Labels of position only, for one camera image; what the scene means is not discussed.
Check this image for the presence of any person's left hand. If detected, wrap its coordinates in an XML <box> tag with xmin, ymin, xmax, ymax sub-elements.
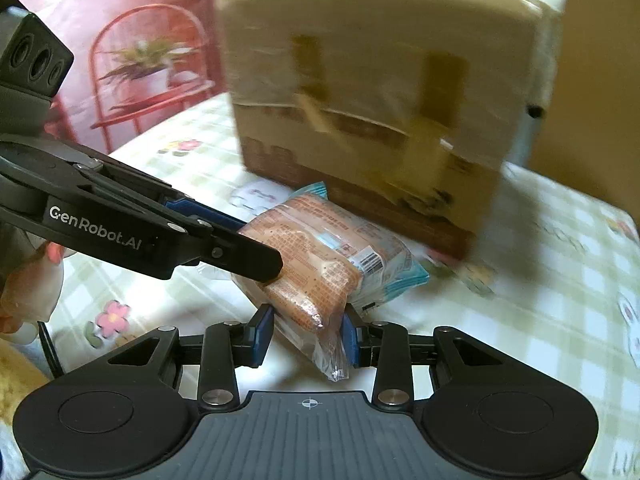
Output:
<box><xmin>0</xmin><ymin>237</ymin><xmax>66</xmax><ymax>346</ymax></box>

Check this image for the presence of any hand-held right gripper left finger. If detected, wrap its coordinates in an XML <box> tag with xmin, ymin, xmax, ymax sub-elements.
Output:
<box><xmin>65</xmin><ymin>305</ymin><xmax>275</xmax><ymax>412</ymax></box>

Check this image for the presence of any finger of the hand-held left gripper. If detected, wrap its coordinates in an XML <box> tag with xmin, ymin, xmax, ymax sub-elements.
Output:
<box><xmin>185</xmin><ymin>224</ymin><xmax>284</xmax><ymax>286</ymax></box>
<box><xmin>162</xmin><ymin>197</ymin><xmax>242</xmax><ymax>234</ymax></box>

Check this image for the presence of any orange and blue snack packet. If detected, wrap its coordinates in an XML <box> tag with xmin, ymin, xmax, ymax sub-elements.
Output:
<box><xmin>277</xmin><ymin>182</ymin><xmax>431</xmax><ymax>313</ymax></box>

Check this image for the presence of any wooden panel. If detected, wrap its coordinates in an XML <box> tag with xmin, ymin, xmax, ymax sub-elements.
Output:
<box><xmin>530</xmin><ymin>0</ymin><xmax>640</xmax><ymax>221</ymax></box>

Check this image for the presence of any cardboard box with plastic liner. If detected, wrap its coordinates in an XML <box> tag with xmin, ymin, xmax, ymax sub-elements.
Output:
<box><xmin>215</xmin><ymin>0</ymin><xmax>566</xmax><ymax>261</ymax></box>

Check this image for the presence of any orange bread packet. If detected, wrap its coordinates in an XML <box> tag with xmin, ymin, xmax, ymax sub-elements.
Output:
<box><xmin>235</xmin><ymin>219</ymin><xmax>363</xmax><ymax>382</ymax></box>

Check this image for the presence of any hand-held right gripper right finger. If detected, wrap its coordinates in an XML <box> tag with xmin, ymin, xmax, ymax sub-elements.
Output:
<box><xmin>341</xmin><ymin>305</ymin><xmax>543</xmax><ymax>411</ymax></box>

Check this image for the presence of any yellow cloth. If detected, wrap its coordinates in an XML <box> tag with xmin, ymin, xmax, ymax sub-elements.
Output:
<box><xmin>0</xmin><ymin>342</ymin><xmax>53</xmax><ymax>413</ymax></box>

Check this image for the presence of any black cable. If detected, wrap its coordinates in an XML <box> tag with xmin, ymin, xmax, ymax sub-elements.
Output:
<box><xmin>37</xmin><ymin>320</ymin><xmax>67</xmax><ymax>379</ymax></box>

